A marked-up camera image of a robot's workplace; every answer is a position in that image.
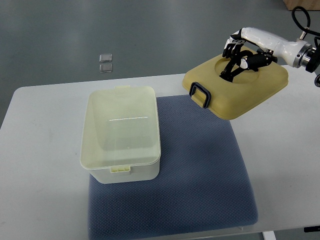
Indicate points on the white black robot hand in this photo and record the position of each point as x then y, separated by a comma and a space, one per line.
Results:
293, 52

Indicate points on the yellow box lid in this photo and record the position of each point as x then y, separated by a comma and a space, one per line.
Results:
229, 93

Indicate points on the wooden box corner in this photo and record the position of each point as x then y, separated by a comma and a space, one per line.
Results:
309, 5

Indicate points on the white storage box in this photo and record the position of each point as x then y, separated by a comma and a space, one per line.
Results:
121, 135

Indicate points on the upper metal floor plate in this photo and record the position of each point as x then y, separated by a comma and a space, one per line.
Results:
105, 57

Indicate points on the blue grey mesh mat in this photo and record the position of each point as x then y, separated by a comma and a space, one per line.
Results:
202, 185

